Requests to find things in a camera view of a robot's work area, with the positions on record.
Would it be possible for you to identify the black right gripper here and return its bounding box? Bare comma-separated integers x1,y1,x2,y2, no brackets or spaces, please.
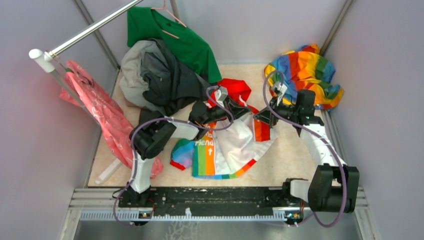
254,96,300,127

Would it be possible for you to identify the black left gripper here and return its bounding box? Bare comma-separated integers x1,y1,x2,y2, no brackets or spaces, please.
201,94,252,125

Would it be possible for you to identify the red white cartoon jacket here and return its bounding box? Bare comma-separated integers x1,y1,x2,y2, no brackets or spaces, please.
169,78,279,180

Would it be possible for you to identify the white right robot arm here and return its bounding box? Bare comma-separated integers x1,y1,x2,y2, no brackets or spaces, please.
253,90,360,213

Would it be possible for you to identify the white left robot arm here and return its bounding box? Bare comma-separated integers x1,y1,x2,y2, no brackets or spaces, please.
128,98,253,207

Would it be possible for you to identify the dark grey jacket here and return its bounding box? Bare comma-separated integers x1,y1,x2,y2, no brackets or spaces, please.
119,38,211,116

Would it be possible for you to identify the rainbow striped garment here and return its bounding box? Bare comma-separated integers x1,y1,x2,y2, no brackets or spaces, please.
263,44,344,111

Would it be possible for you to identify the pink clothes hanger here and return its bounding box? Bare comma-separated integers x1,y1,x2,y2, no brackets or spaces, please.
147,0,189,43

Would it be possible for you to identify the green t-shirt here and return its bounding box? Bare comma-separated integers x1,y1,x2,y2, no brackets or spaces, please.
126,6,223,83

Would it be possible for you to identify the pink patterned garment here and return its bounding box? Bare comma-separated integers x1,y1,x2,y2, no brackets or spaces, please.
59,59,165,180

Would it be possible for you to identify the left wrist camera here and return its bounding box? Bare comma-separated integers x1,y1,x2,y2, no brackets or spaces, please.
214,86,228,107

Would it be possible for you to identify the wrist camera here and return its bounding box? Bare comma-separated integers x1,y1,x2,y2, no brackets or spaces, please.
214,86,228,107
271,81,288,101

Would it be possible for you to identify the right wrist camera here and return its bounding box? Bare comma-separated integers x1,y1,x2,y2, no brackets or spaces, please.
271,81,288,101

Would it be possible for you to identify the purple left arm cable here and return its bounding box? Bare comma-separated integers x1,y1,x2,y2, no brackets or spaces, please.
112,86,235,228

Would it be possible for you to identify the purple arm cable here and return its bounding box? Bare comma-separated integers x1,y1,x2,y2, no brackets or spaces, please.
112,86,235,228
262,69,349,229

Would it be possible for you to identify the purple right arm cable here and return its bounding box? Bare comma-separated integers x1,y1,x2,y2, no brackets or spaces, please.
262,69,349,229

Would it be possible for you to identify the aluminium frame rail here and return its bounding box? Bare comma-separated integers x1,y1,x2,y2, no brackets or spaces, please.
59,109,379,240

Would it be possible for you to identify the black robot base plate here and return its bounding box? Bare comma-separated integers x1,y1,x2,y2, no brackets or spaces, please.
117,186,310,218

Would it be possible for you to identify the silver clothes rail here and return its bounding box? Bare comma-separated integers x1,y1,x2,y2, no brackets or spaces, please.
28,0,141,116

